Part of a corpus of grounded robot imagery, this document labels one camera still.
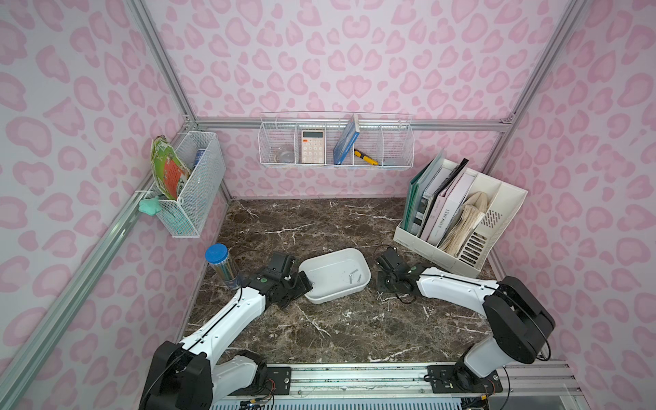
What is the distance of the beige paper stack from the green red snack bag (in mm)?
886

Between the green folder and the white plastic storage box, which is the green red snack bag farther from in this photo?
the green folder

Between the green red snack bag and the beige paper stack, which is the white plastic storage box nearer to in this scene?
the beige paper stack

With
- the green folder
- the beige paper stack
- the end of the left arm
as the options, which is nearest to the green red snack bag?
the end of the left arm

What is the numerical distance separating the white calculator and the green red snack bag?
0.41 meters

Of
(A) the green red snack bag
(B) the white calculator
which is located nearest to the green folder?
(B) the white calculator

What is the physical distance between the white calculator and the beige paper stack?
Answer: 0.55 meters

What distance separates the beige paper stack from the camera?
34.5 inches

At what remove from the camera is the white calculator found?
3.17 ft

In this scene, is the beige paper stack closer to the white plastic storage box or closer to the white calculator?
the white plastic storage box

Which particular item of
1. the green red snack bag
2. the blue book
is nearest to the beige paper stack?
the blue book

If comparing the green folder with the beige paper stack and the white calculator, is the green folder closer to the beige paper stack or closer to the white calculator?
the beige paper stack

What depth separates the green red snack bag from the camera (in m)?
0.69

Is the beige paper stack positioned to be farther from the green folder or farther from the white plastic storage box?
the white plastic storage box

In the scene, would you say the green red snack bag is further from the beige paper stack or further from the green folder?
the beige paper stack
